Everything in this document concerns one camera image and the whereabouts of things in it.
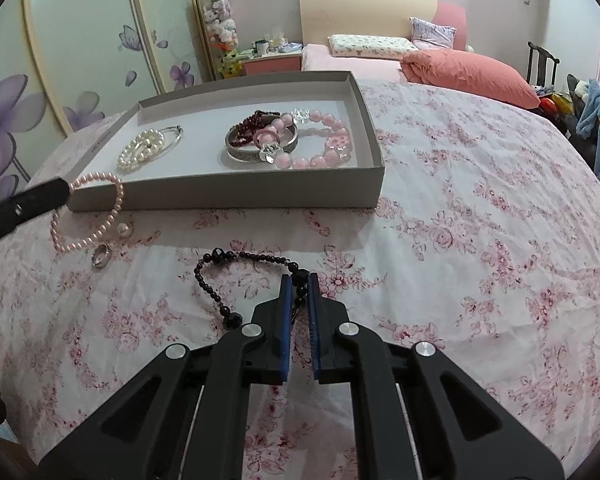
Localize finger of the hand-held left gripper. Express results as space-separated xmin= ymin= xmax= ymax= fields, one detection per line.
xmin=0 ymin=176 xmax=73 ymax=256

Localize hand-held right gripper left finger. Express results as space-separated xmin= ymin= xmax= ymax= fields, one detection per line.
xmin=37 ymin=274 xmax=297 ymax=480

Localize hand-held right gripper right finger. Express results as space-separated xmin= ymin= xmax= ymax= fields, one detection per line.
xmin=306 ymin=270 xmax=564 ymax=480

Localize pink pearl bracelet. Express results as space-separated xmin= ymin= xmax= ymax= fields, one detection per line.
xmin=51 ymin=172 xmax=126 ymax=253

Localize black bead bracelet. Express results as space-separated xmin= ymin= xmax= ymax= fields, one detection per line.
xmin=194 ymin=247 xmax=311 ymax=331

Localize white pearl bracelet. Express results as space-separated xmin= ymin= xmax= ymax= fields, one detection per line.
xmin=117 ymin=129 xmax=167 ymax=171

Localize grey cardboard box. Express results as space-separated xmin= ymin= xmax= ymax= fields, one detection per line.
xmin=66 ymin=70 xmax=386 ymax=212

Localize large pink bead bracelet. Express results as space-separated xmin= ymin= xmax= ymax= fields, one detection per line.
xmin=252 ymin=107 xmax=353 ymax=171

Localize thin silver bangle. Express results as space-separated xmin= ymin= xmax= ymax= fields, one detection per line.
xmin=130 ymin=124 xmax=184 ymax=158

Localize wide silver bangle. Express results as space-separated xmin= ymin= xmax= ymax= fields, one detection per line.
xmin=224 ymin=120 xmax=299 ymax=165

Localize dark red bead bracelet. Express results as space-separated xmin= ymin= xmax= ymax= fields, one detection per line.
xmin=230 ymin=108 xmax=281 ymax=147

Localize pink floral tablecloth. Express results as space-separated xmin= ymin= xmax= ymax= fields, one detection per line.
xmin=0 ymin=80 xmax=600 ymax=480

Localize floral sliding door wardrobe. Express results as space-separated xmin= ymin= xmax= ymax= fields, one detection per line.
xmin=0 ymin=0 xmax=216 ymax=216

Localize yellow green plush toy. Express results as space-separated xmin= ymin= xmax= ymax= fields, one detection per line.
xmin=217 ymin=52 xmax=243 ymax=78

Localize pink white nightstand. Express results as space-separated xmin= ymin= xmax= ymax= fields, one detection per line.
xmin=240 ymin=47 xmax=303 ymax=77

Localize bed with beige headboard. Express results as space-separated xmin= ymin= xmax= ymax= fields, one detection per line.
xmin=298 ymin=0 xmax=541 ymax=108

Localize clear tube of plush toys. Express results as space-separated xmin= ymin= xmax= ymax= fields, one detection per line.
xmin=200 ymin=0 xmax=238 ymax=78

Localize floral white pillow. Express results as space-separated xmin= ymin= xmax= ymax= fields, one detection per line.
xmin=328 ymin=34 xmax=418 ymax=58

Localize salmon pink pillow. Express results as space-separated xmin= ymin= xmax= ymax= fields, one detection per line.
xmin=399 ymin=49 xmax=542 ymax=109

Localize light purple pillow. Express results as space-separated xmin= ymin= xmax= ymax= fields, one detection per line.
xmin=410 ymin=16 xmax=456 ymax=51

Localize colourful plastic toys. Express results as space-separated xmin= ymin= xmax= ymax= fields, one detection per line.
xmin=539 ymin=91 xmax=573 ymax=121

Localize dark wooden chair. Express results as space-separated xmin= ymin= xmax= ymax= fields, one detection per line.
xmin=526 ymin=41 xmax=561 ymax=91

